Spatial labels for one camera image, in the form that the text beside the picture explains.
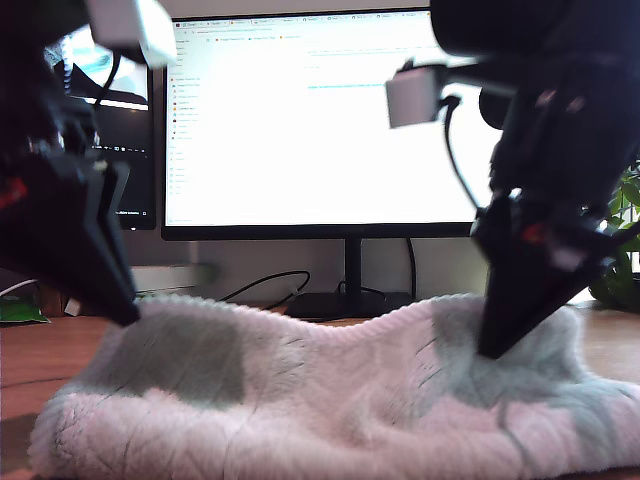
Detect white and mint tea towel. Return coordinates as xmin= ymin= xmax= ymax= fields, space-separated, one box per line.
xmin=27 ymin=292 xmax=640 ymax=480

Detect brown wooden block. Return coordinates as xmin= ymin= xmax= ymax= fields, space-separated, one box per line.
xmin=39 ymin=283 xmax=69 ymax=317

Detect black monitor with dark screen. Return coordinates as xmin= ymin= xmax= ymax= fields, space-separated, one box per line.
xmin=43 ymin=29 xmax=157 ymax=232

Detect green packet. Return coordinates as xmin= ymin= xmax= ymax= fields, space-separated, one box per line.
xmin=0 ymin=293 xmax=51 ymax=325

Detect green leafy potted plant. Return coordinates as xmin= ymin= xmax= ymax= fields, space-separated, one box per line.
xmin=588 ymin=159 xmax=640 ymax=312

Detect long white box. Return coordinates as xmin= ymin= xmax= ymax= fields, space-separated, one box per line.
xmin=130 ymin=263 xmax=219 ymax=293

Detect black headphones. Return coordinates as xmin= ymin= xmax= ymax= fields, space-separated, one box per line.
xmin=478 ymin=85 xmax=512 ymax=132

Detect large black monitor on stand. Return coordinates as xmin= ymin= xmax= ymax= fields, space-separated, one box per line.
xmin=161 ymin=7 xmax=506 ymax=322

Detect white cable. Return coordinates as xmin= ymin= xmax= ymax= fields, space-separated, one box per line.
xmin=0 ymin=278 xmax=40 ymax=300

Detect arm's black cable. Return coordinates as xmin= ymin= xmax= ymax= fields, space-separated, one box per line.
xmin=93 ymin=49 xmax=123 ymax=110

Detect black monitor power cable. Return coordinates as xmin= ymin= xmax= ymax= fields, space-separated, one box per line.
xmin=406 ymin=238 xmax=419 ymax=300

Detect camera's thin black cable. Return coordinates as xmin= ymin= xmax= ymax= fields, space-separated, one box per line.
xmin=439 ymin=93 xmax=484 ymax=210

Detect black usb cable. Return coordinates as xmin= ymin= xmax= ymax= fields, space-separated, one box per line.
xmin=219 ymin=270 xmax=312 ymax=314

